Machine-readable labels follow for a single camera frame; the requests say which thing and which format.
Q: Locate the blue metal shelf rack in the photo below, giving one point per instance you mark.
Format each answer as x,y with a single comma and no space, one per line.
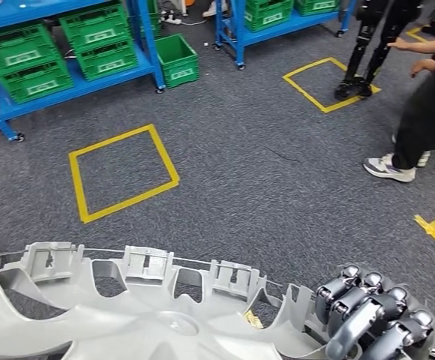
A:
239,35
146,39

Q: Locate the white power strip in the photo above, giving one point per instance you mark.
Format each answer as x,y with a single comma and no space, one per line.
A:
172,19

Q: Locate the grey plastic car trim part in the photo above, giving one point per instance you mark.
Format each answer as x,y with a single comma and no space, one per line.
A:
146,323

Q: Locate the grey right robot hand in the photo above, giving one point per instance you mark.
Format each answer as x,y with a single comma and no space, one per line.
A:
371,318

